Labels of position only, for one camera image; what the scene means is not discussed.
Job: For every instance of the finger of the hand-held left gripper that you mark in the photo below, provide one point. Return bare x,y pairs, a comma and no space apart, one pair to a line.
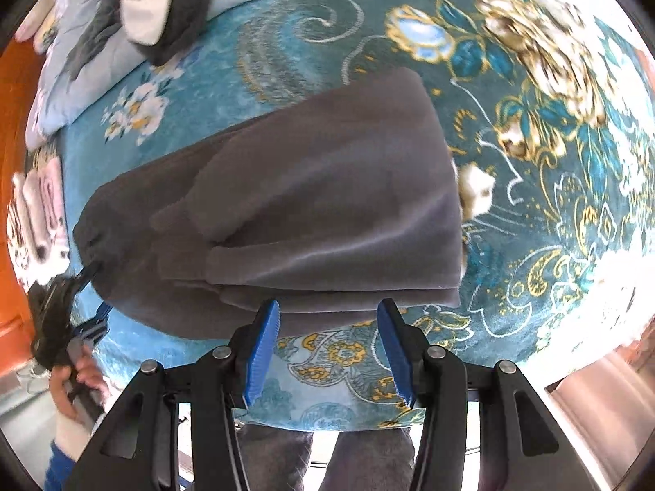
94,330
86,272

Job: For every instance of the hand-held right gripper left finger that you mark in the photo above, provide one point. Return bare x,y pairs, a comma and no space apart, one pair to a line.
263,348

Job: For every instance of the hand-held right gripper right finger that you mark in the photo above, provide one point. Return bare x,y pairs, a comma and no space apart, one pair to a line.
396,353

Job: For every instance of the dark grey fleece garment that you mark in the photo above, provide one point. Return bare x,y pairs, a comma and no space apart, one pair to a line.
317,204

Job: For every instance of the person's left forearm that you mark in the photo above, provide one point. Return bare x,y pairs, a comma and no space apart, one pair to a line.
66,455

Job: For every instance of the person's left hand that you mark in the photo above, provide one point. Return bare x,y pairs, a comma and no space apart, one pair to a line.
77,383

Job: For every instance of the pink folded cloth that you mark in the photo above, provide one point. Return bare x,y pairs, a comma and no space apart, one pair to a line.
43,204

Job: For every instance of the person's grey trouser legs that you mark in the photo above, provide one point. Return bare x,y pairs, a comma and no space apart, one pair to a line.
368,460

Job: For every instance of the orange wooden headboard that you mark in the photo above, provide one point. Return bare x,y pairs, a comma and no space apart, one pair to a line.
15,128

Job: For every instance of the light blue floral duvet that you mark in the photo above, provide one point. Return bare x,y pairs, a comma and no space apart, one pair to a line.
61,97

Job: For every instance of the teal floral bed sheet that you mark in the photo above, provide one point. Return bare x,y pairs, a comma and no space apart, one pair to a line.
511,174

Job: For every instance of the white black striped garment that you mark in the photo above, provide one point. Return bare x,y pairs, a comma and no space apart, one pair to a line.
153,5

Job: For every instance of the orange wooden bed rail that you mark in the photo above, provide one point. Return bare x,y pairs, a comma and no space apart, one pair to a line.
642,59

